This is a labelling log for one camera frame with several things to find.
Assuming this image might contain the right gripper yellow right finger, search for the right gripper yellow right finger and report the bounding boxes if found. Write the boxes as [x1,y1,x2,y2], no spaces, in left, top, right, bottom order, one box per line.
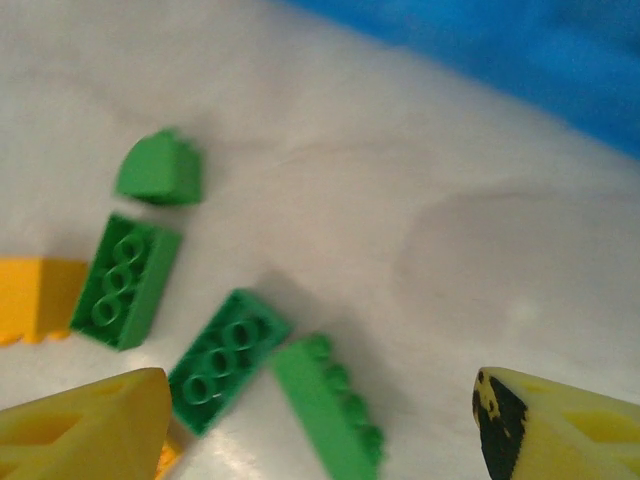
[472,366,640,480]

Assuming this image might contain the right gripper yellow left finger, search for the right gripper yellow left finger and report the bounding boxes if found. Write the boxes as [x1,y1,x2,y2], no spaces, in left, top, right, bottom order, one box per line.
[0,367,174,480]

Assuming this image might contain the yellow square lego brick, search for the yellow square lego brick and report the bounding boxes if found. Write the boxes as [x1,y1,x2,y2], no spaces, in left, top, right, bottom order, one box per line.
[0,254,89,349]

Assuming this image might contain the green long lego brick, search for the green long lego brick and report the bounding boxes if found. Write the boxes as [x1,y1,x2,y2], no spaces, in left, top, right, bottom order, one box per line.
[167,287,294,439]
[269,333,387,480]
[68,212,184,351]

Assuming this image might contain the green curved lego piece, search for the green curved lego piece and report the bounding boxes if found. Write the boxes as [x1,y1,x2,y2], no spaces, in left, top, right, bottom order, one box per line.
[113,127,207,206]

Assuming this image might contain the blue three-compartment plastic bin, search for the blue three-compartment plastic bin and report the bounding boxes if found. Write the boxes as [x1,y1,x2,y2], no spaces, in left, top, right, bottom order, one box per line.
[269,0,640,161]

